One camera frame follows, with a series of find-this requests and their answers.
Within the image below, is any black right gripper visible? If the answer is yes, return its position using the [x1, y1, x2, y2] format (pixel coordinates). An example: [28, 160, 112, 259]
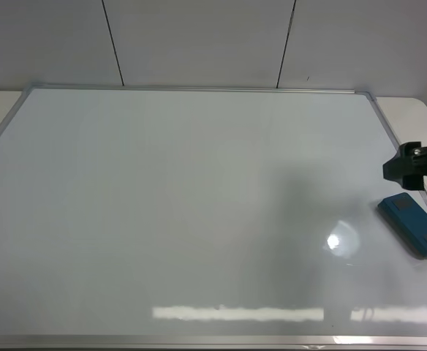
[382, 141, 427, 190]

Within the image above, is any blue board eraser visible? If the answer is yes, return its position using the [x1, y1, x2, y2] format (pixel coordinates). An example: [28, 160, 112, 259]
[377, 192, 427, 260]

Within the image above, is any white whiteboard with aluminium frame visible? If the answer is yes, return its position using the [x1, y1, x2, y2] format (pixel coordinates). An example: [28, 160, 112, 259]
[0, 85, 427, 350]

